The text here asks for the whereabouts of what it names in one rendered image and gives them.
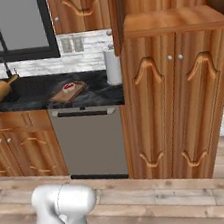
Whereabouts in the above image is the wooden cutting board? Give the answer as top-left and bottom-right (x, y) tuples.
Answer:
(47, 79), (91, 107)

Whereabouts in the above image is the red raw meat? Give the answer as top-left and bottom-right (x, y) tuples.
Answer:
(62, 82), (78, 95)

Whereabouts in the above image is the tall cabinet wooden door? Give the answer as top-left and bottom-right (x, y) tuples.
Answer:
(153, 26), (224, 184)
(115, 32), (196, 184)

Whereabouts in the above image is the open wooden cupboard door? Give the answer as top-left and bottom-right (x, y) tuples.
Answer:
(106, 0), (134, 58)

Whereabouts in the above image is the wooden drawer front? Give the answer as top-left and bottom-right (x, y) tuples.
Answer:
(0, 107), (33, 133)
(26, 107), (54, 132)

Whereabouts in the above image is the black framed window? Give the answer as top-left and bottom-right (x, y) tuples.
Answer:
(0, 0), (62, 66)

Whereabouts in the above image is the grey dishwasher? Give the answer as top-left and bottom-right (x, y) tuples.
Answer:
(47, 99), (131, 189)

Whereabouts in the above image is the white paper towel roll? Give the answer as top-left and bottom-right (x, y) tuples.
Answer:
(102, 43), (124, 87)

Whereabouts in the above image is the dark dishwasher handle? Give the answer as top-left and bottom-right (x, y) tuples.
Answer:
(50, 103), (117, 123)

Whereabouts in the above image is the grey wall outlet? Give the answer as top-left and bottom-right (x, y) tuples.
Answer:
(72, 34), (86, 54)
(59, 36), (73, 55)

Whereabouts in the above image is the wooden wall cupboard door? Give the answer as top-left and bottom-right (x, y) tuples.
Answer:
(45, 0), (113, 38)

